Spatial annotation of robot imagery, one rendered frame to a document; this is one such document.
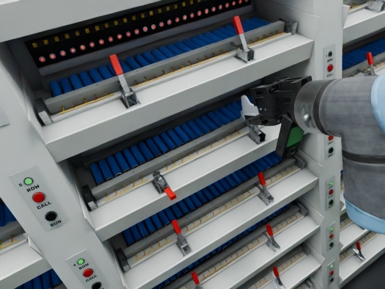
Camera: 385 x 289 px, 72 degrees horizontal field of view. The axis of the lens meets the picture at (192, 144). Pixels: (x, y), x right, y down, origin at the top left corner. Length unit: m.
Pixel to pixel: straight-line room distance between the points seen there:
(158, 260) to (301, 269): 0.60
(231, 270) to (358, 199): 0.54
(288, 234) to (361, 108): 0.64
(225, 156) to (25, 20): 0.45
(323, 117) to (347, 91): 0.05
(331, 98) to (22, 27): 0.45
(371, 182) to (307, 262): 0.76
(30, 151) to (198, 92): 0.31
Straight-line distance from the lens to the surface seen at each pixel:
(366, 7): 0.94
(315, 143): 0.82
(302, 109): 0.47
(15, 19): 0.48
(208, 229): 0.74
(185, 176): 0.60
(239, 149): 0.65
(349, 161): 0.43
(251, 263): 0.91
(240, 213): 0.77
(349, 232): 1.27
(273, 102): 0.54
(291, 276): 1.12
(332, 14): 0.76
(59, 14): 0.48
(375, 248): 1.51
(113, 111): 0.50
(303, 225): 1.00
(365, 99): 0.40
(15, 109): 0.48
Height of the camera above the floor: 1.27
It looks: 27 degrees down
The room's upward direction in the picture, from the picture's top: 16 degrees counter-clockwise
